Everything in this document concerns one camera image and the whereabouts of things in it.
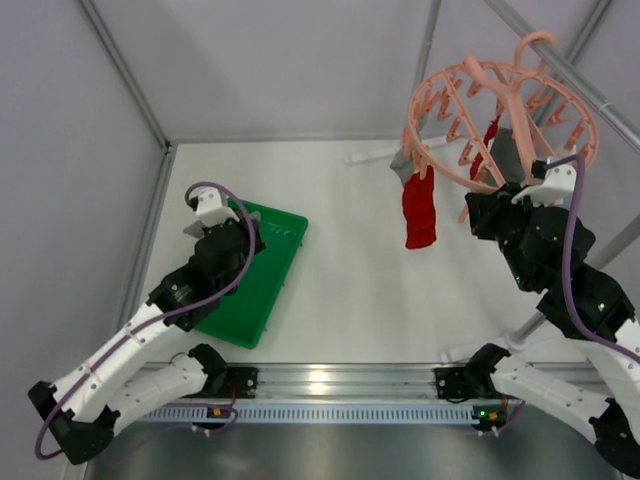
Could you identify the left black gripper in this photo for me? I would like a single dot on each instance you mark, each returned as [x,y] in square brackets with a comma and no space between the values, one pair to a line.
[220,232]

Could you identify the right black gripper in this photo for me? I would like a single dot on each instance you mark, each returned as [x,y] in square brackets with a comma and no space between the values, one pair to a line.
[486,209]

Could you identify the dark grey sock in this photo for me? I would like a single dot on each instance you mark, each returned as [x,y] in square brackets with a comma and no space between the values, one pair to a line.
[505,154]

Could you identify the pink round clip hanger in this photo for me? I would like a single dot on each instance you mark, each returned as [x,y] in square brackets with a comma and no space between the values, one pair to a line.
[518,90]

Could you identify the light grey sock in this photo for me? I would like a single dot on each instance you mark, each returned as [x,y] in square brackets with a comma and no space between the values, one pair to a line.
[402,167]

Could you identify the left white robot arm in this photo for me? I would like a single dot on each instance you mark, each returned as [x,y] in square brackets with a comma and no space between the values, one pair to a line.
[87,408]

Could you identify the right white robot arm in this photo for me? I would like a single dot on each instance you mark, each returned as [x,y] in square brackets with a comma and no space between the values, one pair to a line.
[545,248]

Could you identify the green plastic tray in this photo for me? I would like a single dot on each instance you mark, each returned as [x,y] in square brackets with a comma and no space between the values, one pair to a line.
[243,315]

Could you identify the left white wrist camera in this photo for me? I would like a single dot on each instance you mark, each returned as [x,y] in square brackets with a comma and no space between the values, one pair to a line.
[211,208]

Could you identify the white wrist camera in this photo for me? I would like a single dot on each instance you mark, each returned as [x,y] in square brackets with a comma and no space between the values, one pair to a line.
[211,208]
[554,179]

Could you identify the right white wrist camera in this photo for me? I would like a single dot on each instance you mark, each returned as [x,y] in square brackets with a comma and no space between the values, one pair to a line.
[554,179]

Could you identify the left black mount plate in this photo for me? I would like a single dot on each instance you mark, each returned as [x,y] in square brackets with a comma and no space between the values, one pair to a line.
[239,383]

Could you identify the black mount plate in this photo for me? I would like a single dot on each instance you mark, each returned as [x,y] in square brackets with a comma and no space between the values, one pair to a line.
[452,385]
[239,383]

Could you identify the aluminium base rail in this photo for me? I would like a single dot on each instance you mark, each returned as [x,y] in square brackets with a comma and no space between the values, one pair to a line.
[352,381]

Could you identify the right black mount plate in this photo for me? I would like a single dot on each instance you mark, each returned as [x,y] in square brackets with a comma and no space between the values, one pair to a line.
[452,385]

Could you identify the slotted white cable duct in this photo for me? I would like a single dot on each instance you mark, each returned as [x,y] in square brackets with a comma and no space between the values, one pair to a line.
[420,413]

